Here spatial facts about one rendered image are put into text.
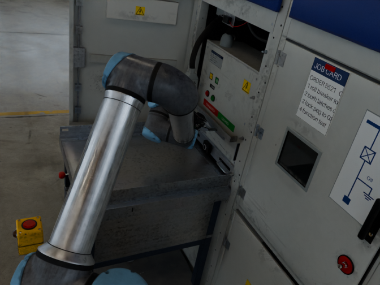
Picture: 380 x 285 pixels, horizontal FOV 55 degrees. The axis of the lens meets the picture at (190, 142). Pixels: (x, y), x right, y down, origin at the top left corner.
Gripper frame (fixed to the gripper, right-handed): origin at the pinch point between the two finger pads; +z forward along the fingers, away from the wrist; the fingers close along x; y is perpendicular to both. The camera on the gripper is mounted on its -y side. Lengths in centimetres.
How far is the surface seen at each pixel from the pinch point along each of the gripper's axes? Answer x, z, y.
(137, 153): -31.2, -19.6, -8.8
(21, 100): -126, -13, -262
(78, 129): -40, -44, -29
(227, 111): 13.0, -1.3, 5.7
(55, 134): -114, 8, -182
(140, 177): -33.6, -23.7, 11.1
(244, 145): 7.2, -3.0, 30.2
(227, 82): 23.7, -7.6, 0.4
